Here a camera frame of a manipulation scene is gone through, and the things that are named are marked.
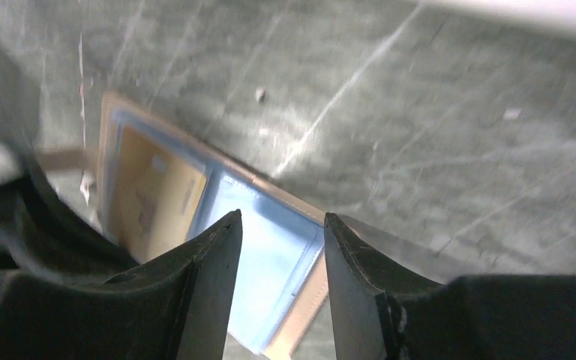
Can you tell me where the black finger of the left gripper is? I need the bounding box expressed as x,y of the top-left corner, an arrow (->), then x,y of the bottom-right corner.
0,151 -> 140,285

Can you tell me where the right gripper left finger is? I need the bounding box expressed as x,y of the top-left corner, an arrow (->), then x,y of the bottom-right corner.
0,210 -> 242,359

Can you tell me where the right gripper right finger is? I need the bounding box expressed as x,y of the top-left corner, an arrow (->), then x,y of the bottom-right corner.
324,213 -> 576,359

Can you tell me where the yellow credit card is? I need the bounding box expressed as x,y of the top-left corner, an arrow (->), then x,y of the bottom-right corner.
108,127 -> 208,263

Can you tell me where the white PVC pipe frame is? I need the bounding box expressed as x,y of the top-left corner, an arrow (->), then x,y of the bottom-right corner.
425,0 -> 576,40

